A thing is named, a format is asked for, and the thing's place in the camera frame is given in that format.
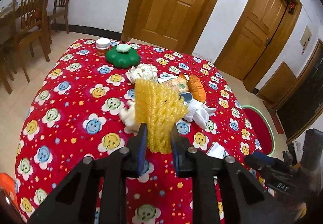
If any white tissue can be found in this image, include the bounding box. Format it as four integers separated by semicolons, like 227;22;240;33
183;99;217;129

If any orange snack wrapper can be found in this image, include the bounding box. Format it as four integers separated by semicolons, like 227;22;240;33
188;75;206;103

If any wooden chair near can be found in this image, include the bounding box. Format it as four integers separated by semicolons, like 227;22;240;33
4;0;50;82

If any white teal box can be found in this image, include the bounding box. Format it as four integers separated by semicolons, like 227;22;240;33
157;76;178;83

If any white paper scrap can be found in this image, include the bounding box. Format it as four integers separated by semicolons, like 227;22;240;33
206;142;227;159

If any light blue plastic piece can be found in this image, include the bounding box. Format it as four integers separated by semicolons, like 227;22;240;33
179;92;194;103

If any wall panel box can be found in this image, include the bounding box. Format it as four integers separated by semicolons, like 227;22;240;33
299;26;312;51

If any red basin green rim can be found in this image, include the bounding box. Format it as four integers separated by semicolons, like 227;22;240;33
242;105;275;157

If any wooden dining table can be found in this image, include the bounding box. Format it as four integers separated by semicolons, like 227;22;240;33
0;0;53;45

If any orange round object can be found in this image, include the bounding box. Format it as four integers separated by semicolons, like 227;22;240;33
0;172;18;210

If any biscuit packet wrapper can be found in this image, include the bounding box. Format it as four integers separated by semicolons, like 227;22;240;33
162;74;189;94

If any wooden door right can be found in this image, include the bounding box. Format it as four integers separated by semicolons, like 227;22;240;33
215;0;302;92

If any wooden door centre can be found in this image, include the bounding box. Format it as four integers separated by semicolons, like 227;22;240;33
121;0;218;54

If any white lid small jar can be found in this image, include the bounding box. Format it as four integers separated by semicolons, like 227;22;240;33
95;38;111;56

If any white paper wad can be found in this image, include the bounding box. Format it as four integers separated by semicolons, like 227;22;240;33
119;100;140;135

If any cream paper ball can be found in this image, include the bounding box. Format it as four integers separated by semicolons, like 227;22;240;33
125;63;158;84

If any yellow foam net wrap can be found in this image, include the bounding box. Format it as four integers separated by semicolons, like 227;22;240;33
135;79;188;154

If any wooden chair far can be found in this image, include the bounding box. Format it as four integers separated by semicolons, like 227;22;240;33
48;0;69;34

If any wooden chair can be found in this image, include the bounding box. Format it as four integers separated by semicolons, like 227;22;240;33
48;0;69;34
4;0;50;82

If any green flower-shaped container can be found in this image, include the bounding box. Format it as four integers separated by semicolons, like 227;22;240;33
106;43;141;69

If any low wooden cabinet door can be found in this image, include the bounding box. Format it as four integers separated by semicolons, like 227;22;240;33
257;61;297;105

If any red smiley flower tablecloth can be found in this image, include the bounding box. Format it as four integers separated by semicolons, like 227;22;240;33
15;39;272;223

